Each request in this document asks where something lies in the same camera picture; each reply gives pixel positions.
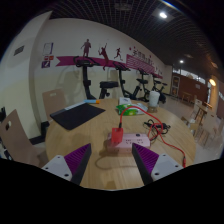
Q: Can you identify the blue and orange marker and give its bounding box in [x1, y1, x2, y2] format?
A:
[83, 98, 101, 105]

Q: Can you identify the round wooden coaster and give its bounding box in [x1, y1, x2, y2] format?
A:
[147, 105, 159, 114]

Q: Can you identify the exercise bikes group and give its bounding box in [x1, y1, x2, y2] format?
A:
[73, 55, 168, 104]

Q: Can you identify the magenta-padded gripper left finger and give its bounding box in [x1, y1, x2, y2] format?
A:
[41, 143, 93, 186]

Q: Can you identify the small white box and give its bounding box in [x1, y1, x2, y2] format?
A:
[118, 96, 133, 106]

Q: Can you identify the green wet wipes pack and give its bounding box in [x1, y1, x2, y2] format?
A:
[115, 103, 149, 117]

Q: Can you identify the small red wall sign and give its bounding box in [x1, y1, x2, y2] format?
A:
[41, 55, 55, 70]

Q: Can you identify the white translucent cup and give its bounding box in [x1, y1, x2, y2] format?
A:
[148, 90, 161, 108]

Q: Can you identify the red charger block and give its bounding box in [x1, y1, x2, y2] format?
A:
[110, 127, 125, 146]

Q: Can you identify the wooden chair with hole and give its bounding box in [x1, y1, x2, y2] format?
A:
[0, 109, 41, 166]

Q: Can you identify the plain wooden chair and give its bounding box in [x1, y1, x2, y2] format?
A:
[41, 88, 68, 121]

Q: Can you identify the ceiling lights group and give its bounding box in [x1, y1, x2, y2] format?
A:
[156, 9, 218, 88]

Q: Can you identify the black cable bundle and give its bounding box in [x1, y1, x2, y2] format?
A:
[143, 119, 172, 135]

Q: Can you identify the red charging cable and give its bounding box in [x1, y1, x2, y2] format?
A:
[118, 105, 187, 169]

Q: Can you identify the pink power strip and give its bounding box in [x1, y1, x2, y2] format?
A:
[106, 132, 152, 155]

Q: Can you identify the white flat strip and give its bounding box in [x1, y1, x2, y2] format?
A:
[63, 101, 88, 112]

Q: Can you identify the magenta sports wall decal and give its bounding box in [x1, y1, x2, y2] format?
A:
[55, 38, 164, 79]

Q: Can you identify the white wall poster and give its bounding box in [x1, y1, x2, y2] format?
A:
[42, 42, 55, 56]

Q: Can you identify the wooden chairs and tables group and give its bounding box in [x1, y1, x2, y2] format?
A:
[181, 96, 224, 148]

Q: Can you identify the black mouse pad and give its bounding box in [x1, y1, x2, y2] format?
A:
[49, 103, 106, 131]

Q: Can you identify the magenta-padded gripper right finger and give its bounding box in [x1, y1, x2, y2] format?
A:
[131, 143, 184, 186]

